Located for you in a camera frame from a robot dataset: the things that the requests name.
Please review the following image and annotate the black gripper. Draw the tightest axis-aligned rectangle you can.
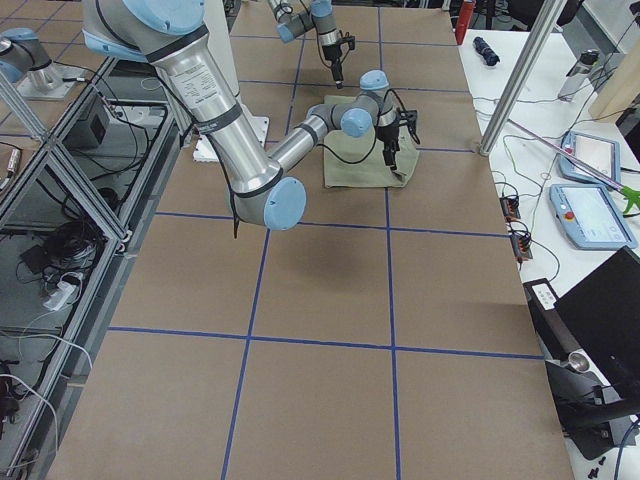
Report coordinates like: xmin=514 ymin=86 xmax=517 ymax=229
xmin=376 ymin=118 xmax=400 ymax=172
xmin=321 ymin=43 xmax=344 ymax=89

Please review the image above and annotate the olive green long-sleeve shirt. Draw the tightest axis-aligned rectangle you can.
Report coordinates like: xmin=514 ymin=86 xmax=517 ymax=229
xmin=323 ymin=117 xmax=419 ymax=188

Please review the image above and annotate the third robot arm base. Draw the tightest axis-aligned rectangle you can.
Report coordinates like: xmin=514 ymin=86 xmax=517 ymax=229
xmin=1 ymin=27 xmax=85 ymax=101

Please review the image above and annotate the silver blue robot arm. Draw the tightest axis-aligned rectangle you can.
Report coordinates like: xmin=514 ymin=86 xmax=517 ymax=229
xmin=268 ymin=0 xmax=356 ymax=89
xmin=82 ymin=1 xmax=401 ymax=230

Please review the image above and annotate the folded dark blue umbrella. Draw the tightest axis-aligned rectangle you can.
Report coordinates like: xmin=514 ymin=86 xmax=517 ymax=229
xmin=473 ymin=36 xmax=500 ymax=67

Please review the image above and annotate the orange circuit board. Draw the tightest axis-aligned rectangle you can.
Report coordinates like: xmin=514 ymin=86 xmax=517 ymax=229
xmin=499 ymin=196 xmax=521 ymax=221

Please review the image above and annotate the red cylinder bottle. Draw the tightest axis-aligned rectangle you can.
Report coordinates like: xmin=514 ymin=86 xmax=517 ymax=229
xmin=454 ymin=0 xmax=476 ymax=46

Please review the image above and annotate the grey water bottle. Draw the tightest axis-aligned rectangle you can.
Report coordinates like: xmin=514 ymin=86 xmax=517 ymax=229
xmin=557 ymin=49 xmax=600 ymax=102

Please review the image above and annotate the near blue teach pendant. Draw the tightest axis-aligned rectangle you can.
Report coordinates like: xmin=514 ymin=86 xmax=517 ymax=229
xmin=549 ymin=184 xmax=638 ymax=251

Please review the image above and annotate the blue teach pendant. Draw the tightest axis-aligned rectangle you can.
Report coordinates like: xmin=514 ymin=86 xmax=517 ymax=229
xmin=549 ymin=184 xmax=638 ymax=251
xmin=557 ymin=131 xmax=621 ymax=183

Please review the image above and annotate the far blue teach pendant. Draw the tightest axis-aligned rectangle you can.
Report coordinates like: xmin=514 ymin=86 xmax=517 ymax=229
xmin=557 ymin=131 xmax=621 ymax=183

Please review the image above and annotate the metal reacher grabber stick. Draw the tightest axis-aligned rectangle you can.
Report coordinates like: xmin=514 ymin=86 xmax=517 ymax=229
xmin=507 ymin=119 xmax=639 ymax=215

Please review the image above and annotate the black monitor on stand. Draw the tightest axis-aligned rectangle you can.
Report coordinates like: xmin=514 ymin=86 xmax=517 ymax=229
xmin=523 ymin=247 xmax=639 ymax=460

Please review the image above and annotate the white power strip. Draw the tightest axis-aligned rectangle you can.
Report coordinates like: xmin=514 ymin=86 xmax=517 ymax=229
xmin=43 ymin=280 xmax=79 ymax=311

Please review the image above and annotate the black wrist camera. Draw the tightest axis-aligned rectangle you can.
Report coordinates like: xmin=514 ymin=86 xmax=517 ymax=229
xmin=398 ymin=109 xmax=421 ymax=145
xmin=340 ymin=31 xmax=356 ymax=51

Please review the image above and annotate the aluminium frame post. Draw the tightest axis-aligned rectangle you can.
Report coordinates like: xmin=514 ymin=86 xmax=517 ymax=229
xmin=478 ymin=0 xmax=567 ymax=156

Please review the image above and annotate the aluminium side frame rail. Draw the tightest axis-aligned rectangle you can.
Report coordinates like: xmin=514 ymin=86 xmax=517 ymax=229
xmin=1 ymin=59 xmax=191 ymax=479

